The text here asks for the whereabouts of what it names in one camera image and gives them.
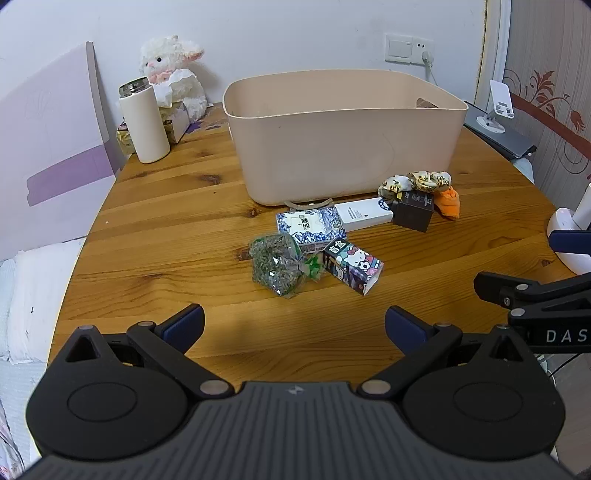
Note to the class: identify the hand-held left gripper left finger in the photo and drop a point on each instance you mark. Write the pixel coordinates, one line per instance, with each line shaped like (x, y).
(184, 325)

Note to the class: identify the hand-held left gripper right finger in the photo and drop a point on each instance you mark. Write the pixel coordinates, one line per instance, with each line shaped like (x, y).
(406, 325)

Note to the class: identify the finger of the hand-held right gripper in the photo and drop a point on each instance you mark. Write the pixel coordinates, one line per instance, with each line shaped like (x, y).
(501, 288)
(570, 241)

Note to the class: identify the white round device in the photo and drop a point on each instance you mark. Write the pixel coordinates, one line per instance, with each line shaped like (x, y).
(561, 219)

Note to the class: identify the cartoon printed box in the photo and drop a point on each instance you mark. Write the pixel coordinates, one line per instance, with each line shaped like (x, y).
(351, 265)

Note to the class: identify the orange sock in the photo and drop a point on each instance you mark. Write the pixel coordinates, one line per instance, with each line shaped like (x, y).
(449, 203)

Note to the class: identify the clear bag of dried herbs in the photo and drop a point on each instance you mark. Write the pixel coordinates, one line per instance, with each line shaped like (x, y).
(272, 267)

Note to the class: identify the small green packet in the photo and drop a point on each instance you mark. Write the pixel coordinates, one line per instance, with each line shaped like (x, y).
(314, 267)

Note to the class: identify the black square box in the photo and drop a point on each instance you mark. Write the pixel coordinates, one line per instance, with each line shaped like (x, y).
(413, 214)

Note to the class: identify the grey laptop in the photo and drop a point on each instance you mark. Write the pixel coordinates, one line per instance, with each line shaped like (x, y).
(508, 138)

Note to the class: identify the white rectangular box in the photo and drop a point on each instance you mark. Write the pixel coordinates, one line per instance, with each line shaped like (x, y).
(360, 214)

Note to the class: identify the blue and white patterned box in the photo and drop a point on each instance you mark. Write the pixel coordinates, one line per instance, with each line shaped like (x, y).
(309, 226)

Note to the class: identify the white pillow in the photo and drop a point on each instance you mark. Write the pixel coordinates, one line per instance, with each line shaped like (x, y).
(37, 295)

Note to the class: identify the white phone stand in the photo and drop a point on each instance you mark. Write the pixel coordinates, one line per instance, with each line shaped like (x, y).
(501, 97)

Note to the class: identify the beige plastic storage basket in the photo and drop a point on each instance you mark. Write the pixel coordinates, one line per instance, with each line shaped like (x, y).
(323, 152)

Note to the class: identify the gold foil packet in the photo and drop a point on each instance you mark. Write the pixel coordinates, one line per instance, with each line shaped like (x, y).
(123, 141)

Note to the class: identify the patterned bed sheet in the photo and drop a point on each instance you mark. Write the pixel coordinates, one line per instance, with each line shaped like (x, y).
(7, 415)

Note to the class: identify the white thermos bottle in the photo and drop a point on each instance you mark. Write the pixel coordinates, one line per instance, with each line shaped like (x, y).
(143, 129)

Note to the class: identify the tissue box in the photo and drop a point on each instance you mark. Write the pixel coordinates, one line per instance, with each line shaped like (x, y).
(178, 122)

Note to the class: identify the white and purple flat box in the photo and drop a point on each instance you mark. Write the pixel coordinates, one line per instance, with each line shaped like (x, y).
(46, 138)

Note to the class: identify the white plush lamb toy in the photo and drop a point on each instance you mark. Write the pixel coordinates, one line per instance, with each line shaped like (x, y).
(171, 53)

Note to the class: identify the white wall switch socket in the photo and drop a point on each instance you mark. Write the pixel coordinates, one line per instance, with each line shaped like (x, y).
(399, 48)

